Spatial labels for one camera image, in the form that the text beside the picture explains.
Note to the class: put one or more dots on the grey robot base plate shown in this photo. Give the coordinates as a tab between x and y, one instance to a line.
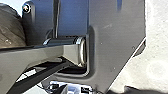
113	40

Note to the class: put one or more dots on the small round base cap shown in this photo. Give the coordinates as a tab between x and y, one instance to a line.
26	8

